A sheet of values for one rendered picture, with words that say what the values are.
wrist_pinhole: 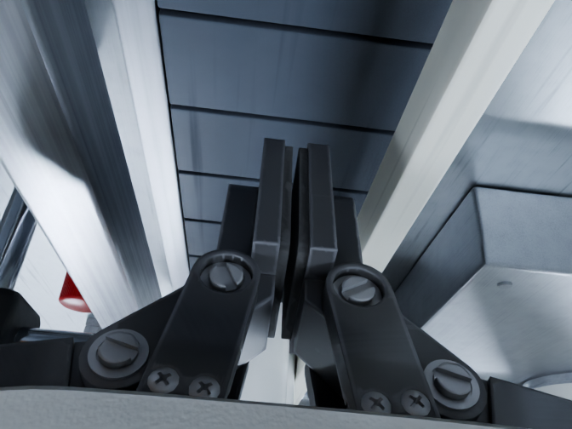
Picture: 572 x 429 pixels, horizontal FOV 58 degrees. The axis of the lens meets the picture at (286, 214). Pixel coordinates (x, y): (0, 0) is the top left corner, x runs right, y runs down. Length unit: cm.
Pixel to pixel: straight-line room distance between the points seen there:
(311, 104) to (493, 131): 12
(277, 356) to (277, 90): 17
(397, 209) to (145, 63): 9
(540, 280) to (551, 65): 12
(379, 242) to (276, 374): 14
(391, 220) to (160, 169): 10
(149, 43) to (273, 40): 4
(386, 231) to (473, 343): 24
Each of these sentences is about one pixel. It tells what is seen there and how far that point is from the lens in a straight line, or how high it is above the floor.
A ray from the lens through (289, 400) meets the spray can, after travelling 35.
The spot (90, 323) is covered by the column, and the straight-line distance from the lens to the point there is 57.
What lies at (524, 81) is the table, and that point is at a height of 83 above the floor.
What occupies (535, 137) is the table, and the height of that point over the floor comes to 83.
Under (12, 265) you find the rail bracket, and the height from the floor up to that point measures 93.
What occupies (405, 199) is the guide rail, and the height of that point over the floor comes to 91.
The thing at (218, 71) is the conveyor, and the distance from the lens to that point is 17.
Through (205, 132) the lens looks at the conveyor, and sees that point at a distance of 19.
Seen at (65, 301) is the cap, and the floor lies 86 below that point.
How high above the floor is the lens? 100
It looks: 31 degrees down
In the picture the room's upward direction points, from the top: 176 degrees counter-clockwise
